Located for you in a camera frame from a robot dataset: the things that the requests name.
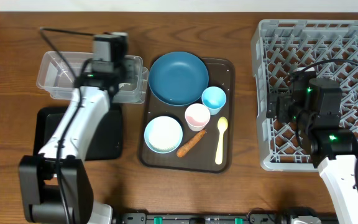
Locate dark brown serving tray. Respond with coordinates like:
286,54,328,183
138,57,235,174

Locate dark blue plate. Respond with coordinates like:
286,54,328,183
149,52,209,106

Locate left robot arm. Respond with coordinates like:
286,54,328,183
19,32,128,223

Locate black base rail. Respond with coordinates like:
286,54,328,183
113,212,338,224

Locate light blue bowl with rice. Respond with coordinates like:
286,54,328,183
144,116,183,154

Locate orange carrot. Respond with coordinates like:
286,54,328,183
177,129,206,157

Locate light blue cup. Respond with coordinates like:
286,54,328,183
201,86,227,115

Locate pink cup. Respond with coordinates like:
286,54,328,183
185,103,211,131

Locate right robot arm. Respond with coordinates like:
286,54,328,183
267,70,358,223

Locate grey dishwasher rack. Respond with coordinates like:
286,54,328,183
251,19,358,172

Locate pale yellow spoon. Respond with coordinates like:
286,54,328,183
214,116,228,165

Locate clear plastic waste bin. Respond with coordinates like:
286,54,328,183
36,51,149,104

